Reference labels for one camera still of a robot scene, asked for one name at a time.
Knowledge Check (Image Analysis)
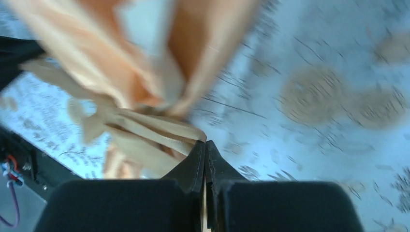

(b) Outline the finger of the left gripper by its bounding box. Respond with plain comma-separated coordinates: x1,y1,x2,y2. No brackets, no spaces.
0,36,45,90

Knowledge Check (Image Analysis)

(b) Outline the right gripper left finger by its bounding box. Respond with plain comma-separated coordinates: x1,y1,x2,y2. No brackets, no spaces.
35,141,205,232

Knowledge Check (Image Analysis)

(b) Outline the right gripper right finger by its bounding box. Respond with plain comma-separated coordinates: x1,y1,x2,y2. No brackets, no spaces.
205,141,364,232

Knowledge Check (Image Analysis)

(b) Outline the floral table cloth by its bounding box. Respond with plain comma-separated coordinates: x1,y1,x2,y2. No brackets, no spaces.
0,0,410,232

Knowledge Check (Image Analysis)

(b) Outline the tan ribbon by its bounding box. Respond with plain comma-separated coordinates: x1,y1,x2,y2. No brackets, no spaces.
21,58,206,179

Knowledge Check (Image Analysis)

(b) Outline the beige orange wrapping paper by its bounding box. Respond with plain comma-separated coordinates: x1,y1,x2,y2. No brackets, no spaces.
5,0,260,116

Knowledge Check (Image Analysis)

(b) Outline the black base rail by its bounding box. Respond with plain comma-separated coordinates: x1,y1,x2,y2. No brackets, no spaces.
0,127,81,202

